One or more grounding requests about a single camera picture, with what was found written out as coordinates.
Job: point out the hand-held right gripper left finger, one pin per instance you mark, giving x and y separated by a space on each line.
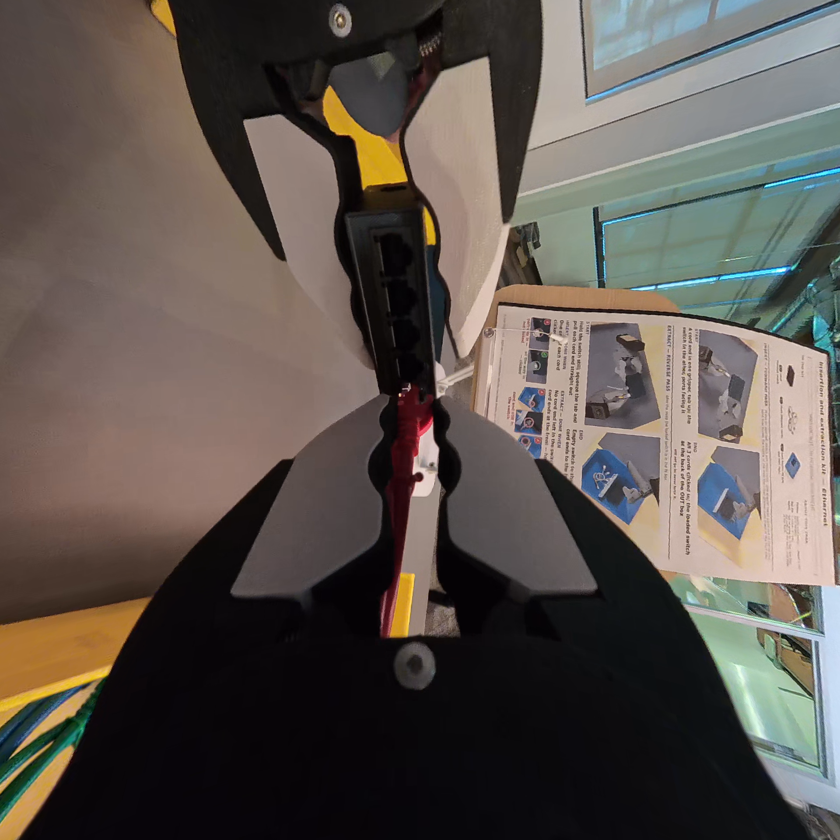
315 518

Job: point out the instruction poster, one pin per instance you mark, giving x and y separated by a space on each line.
656 459

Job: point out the black ethernet switch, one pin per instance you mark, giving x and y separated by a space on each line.
394 289

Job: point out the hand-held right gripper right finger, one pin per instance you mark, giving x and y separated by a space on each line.
512 518

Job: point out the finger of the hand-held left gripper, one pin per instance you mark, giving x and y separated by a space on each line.
466 197
302 197

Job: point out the white stand base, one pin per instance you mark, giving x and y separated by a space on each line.
430 472

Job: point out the large clear window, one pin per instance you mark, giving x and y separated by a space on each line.
689 39

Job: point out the instruction sheet on board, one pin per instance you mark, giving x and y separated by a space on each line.
577 294

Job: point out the green tinted window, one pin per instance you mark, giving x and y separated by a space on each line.
709 249

